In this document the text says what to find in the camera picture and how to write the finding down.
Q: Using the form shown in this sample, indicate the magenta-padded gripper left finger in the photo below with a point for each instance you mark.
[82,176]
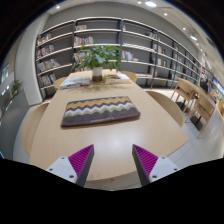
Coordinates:
[80,160]

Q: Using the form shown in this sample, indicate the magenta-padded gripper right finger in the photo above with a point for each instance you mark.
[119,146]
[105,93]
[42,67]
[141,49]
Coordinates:
[145,160]

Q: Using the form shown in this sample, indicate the zigzag-striped grey towel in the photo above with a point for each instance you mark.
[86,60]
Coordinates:
[100,111]

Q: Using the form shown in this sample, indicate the round-backed wooden chair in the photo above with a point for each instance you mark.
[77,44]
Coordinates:
[58,82]
[130,76]
[31,128]
[168,105]

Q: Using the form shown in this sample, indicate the white magazine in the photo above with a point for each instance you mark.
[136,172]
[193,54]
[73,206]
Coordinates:
[75,82]

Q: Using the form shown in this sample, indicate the yellow-edged book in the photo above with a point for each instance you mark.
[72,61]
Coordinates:
[116,78]

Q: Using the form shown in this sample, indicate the person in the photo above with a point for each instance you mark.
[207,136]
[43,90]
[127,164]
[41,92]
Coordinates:
[204,85]

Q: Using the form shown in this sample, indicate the small green floor plant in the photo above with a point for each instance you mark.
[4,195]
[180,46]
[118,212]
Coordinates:
[16,87]

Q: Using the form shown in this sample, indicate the green potted plant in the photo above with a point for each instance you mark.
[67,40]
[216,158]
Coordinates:
[96,58]

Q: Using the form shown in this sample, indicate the grey bookshelf unit with books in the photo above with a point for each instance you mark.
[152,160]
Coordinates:
[100,36]

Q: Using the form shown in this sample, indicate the group of ceiling lights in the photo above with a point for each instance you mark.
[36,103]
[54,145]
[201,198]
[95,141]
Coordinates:
[150,4]

